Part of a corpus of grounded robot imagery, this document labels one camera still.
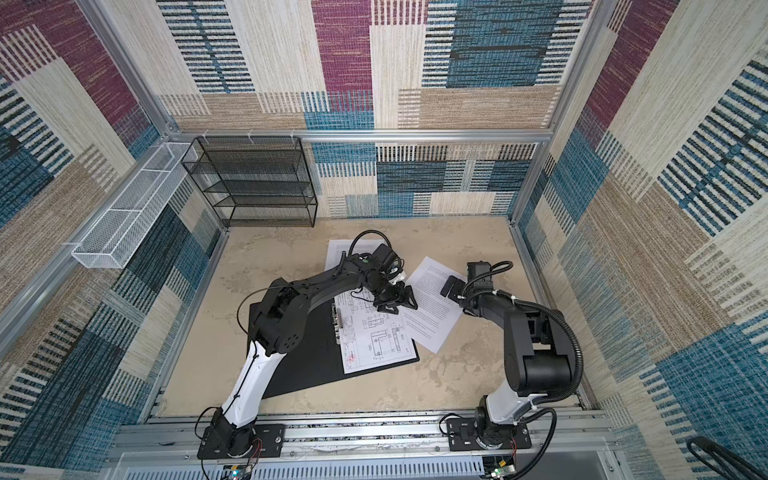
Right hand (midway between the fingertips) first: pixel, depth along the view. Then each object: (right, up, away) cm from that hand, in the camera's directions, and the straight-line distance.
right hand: (454, 297), depth 97 cm
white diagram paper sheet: (-27, -11, -6) cm, 30 cm away
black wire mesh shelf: (-70, +40, +14) cm, 82 cm away
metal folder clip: (-37, -7, -5) cm, 38 cm away
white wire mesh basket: (-85, +18, -26) cm, 91 cm away
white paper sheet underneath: (-6, -6, -2) cm, 9 cm away
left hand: (-15, -3, -4) cm, 15 cm away
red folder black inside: (-41, -16, -12) cm, 45 cm away
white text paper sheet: (-40, +16, +16) cm, 46 cm away
